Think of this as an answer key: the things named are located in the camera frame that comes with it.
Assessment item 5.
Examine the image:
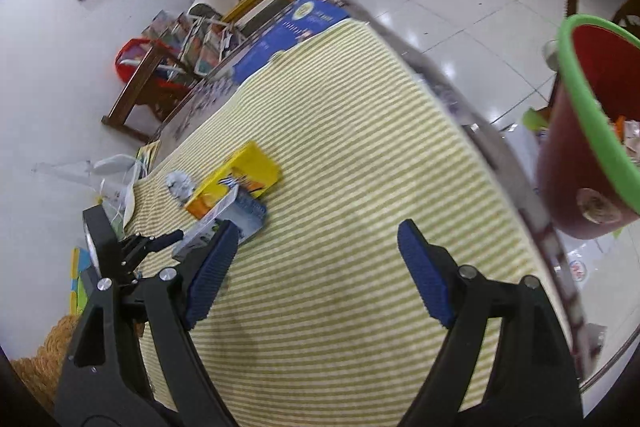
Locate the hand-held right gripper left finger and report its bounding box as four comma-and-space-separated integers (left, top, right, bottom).
54, 220, 240, 427

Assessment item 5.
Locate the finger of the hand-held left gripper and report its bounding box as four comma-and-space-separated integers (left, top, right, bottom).
121, 228, 185, 261

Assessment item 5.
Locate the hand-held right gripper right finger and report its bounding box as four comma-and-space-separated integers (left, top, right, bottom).
397, 219, 584, 427

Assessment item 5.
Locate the clear plastic packet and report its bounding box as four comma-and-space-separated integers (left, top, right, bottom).
171, 188, 239, 261

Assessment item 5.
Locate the red bin with green rim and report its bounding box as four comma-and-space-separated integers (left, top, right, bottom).
534, 14, 640, 241

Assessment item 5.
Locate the colourful foam mat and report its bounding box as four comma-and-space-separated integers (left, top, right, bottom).
67, 246, 102, 316

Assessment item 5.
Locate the crumpled paper ball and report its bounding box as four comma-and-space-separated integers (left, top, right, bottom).
164, 170, 196, 208

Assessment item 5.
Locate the blue grey packet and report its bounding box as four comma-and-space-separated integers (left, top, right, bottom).
220, 185, 270, 249

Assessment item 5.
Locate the clear plastic bag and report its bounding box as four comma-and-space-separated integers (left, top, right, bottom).
32, 160, 101, 190

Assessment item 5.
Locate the yellow cardboard box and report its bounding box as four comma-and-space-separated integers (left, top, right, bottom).
184, 141, 282, 221

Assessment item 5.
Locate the brown fuzzy rug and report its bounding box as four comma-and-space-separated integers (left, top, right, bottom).
9, 314, 87, 414

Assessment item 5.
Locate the yellow striped cloth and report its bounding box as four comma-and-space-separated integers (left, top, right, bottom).
120, 19, 577, 427

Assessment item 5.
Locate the wooden side table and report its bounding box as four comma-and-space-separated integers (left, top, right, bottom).
101, 41, 202, 144

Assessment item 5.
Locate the red plastic basket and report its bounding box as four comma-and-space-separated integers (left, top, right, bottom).
114, 37, 194, 96

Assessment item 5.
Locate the magazine rack with books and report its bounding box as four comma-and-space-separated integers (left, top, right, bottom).
141, 9, 247, 78

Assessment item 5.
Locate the clear plastic wrapper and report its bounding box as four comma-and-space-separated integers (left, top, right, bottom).
607, 114, 640, 164

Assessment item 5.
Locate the beige wooden-frame sofa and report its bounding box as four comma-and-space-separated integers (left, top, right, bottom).
187, 0, 297, 28

